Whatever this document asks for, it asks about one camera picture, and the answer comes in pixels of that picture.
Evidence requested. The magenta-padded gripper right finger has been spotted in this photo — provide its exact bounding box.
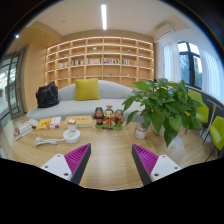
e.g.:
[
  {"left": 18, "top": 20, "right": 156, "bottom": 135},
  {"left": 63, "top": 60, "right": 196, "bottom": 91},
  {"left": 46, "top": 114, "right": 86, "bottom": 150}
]
[{"left": 131, "top": 143, "right": 183, "bottom": 186}]

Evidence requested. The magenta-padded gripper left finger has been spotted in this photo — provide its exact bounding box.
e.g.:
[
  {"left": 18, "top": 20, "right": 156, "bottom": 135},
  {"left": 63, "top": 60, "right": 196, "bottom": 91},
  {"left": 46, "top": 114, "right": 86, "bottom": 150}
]
[{"left": 40, "top": 143, "right": 92, "bottom": 186}]

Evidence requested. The white cube charger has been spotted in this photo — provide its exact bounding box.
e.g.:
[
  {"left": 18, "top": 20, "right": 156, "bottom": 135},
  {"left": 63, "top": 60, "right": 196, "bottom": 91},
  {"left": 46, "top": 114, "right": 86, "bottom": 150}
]
[{"left": 67, "top": 118, "right": 77, "bottom": 132}]

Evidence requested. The round white power strip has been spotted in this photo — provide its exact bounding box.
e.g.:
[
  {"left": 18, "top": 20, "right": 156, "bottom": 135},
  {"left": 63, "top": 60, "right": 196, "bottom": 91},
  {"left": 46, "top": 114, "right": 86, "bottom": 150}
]
[{"left": 62, "top": 128, "right": 82, "bottom": 145}]

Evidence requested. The small white red cup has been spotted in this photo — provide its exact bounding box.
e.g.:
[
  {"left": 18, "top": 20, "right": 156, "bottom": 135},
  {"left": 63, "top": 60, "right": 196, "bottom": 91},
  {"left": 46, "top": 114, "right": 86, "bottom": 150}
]
[{"left": 134, "top": 122, "right": 148, "bottom": 140}]

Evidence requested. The large yellow book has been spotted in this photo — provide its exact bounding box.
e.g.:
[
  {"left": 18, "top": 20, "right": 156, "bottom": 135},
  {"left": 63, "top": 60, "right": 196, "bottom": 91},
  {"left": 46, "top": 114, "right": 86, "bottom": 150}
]
[{"left": 63, "top": 115, "right": 94, "bottom": 128}]

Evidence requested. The three-figure cartoon figurine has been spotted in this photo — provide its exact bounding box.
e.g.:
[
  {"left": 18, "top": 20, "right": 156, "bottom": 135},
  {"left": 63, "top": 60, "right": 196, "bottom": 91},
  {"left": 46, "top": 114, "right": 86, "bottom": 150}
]
[{"left": 91, "top": 105, "right": 125, "bottom": 131}]

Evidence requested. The grey curved sofa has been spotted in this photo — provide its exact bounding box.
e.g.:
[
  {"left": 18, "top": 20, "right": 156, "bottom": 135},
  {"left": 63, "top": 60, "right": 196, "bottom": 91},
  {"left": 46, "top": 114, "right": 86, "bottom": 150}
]
[{"left": 26, "top": 79, "right": 145, "bottom": 122}]

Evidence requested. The green potted plant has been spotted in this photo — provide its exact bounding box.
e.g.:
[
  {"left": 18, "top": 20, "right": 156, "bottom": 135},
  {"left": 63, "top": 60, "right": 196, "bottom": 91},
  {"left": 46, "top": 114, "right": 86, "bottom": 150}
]
[{"left": 121, "top": 77, "right": 204, "bottom": 148}]

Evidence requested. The white and red book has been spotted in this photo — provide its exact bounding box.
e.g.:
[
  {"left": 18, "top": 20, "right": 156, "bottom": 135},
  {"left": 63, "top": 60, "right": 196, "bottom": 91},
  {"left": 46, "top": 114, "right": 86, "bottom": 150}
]
[{"left": 13, "top": 118, "right": 40, "bottom": 141}]

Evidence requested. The black bag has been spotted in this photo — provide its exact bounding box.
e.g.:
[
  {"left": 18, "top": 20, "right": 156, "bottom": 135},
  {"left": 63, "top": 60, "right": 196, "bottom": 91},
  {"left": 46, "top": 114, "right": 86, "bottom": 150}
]
[{"left": 35, "top": 81, "right": 60, "bottom": 109}]

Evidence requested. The yellow cushion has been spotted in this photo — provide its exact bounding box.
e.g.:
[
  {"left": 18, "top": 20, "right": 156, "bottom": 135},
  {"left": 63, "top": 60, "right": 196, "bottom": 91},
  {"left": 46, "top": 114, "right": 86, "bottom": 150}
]
[{"left": 74, "top": 78, "right": 101, "bottom": 102}]

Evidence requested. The green chair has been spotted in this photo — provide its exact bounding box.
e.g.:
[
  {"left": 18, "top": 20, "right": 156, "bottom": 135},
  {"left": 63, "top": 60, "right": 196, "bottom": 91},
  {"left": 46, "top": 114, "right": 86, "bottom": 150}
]
[
  {"left": 209, "top": 115, "right": 224, "bottom": 151},
  {"left": 186, "top": 88, "right": 210, "bottom": 134}
]

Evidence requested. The glass door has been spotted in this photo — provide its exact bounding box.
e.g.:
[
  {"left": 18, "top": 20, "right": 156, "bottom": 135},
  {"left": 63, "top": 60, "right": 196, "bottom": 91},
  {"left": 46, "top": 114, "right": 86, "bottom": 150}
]
[{"left": 0, "top": 49, "right": 26, "bottom": 124}]

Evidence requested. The white sheer curtain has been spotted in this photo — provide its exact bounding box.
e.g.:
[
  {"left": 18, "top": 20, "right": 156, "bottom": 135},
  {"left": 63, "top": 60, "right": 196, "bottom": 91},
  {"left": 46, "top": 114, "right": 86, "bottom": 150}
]
[
  {"left": 162, "top": 41, "right": 182, "bottom": 84},
  {"left": 199, "top": 46, "right": 224, "bottom": 104}
]

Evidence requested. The dark-framed window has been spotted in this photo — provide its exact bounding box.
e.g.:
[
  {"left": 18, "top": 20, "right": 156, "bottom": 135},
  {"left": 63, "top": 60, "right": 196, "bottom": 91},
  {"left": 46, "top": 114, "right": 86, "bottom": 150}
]
[{"left": 177, "top": 40, "right": 203, "bottom": 90}]

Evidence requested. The long ceiling light strip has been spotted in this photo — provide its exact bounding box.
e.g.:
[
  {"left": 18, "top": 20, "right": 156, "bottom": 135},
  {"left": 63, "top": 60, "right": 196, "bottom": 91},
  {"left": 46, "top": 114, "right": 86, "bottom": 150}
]
[{"left": 100, "top": 3, "right": 108, "bottom": 31}]

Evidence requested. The white power strip cable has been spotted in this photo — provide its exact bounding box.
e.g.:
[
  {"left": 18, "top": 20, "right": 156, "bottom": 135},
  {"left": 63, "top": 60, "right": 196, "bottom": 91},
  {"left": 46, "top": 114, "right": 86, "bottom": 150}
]
[{"left": 34, "top": 136, "right": 65, "bottom": 147}]

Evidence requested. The wooden wall shelf unit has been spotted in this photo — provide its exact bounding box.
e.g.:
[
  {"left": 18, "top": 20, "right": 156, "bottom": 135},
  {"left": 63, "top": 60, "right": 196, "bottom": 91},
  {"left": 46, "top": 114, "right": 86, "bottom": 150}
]
[{"left": 44, "top": 36, "right": 155, "bottom": 89}]

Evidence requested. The white wall air conditioner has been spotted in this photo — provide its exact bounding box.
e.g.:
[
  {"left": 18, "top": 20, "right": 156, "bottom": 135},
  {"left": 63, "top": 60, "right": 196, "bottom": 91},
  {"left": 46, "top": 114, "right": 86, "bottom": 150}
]
[{"left": 154, "top": 22, "right": 176, "bottom": 38}]

